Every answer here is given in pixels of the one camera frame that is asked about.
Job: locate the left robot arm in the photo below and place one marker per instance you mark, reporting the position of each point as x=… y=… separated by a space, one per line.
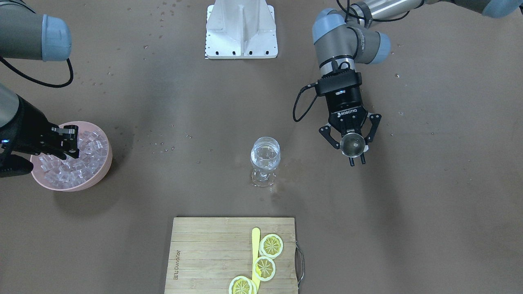
x=400 y=76

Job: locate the bamboo cutting board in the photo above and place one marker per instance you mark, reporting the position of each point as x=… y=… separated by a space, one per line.
x=206 y=253

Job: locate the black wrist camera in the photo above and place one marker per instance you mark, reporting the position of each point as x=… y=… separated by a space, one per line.
x=12 y=164
x=337 y=80

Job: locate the lemon slice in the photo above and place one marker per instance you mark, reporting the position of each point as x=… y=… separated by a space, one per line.
x=264 y=268
x=271 y=246
x=242 y=285

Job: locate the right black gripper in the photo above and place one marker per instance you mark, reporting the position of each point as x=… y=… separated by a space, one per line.
x=33 y=129

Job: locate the yellow plastic knife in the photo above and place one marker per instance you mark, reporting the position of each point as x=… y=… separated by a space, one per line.
x=255 y=239

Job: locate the clear wine glass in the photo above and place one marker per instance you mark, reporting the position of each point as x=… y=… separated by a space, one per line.
x=265 y=157

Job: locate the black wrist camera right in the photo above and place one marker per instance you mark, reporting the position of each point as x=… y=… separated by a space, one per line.
x=12 y=164

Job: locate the steel jigger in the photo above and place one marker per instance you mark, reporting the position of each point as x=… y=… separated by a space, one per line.
x=353 y=145

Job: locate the lemon slice middle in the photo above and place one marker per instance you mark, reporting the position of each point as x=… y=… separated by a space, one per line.
x=264 y=268

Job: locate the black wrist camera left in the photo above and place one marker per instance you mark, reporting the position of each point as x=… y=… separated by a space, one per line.
x=337 y=80

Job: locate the pink bowl of ice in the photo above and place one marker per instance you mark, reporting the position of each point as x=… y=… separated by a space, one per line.
x=75 y=174

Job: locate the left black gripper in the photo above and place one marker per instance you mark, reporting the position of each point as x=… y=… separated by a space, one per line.
x=347 y=108

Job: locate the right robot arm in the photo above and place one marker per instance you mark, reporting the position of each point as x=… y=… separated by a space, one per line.
x=28 y=35

